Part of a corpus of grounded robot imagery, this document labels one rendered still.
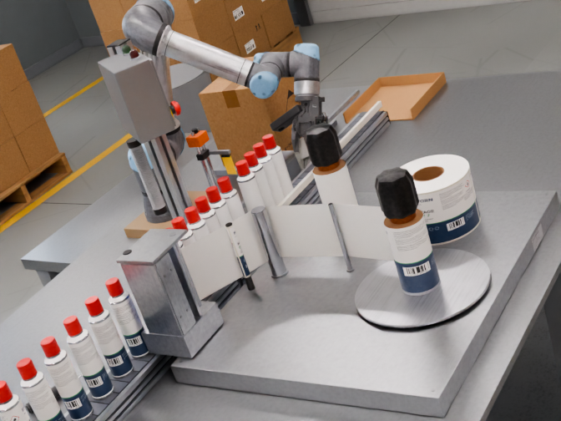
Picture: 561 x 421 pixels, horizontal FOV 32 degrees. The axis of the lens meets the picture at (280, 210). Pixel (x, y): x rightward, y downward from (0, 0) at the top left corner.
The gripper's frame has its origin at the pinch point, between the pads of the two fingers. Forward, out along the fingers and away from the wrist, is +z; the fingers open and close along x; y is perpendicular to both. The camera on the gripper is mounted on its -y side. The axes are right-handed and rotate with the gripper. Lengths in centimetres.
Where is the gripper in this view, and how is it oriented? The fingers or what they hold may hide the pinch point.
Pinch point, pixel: (300, 164)
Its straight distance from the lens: 288.4
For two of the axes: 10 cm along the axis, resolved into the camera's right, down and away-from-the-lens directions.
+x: 5.6, -0.1, 8.3
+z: 0.0, 10.0, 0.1
